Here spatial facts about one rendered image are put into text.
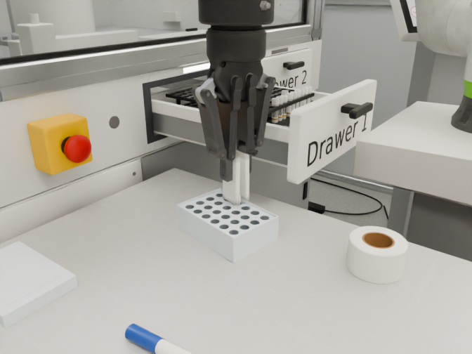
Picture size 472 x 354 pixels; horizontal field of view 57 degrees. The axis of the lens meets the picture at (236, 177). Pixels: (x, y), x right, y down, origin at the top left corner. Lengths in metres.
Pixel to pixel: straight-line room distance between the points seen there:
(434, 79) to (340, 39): 0.99
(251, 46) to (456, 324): 0.38
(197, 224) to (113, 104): 0.27
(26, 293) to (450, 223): 0.76
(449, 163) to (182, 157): 0.50
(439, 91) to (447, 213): 0.81
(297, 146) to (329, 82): 2.00
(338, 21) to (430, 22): 1.56
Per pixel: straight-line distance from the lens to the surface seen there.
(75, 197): 0.75
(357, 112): 0.69
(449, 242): 0.98
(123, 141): 0.79
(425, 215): 0.96
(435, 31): 1.01
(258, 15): 0.53
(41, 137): 0.65
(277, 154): 0.66
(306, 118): 0.62
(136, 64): 0.78
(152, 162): 0.84
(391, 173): 0.82
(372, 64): 2.49
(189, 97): 0.80
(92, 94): 0.73
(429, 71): 1.67
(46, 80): 0.69
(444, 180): 0.80
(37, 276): 0.57
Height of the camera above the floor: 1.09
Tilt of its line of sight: 24 degrees down
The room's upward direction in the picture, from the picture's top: straight up
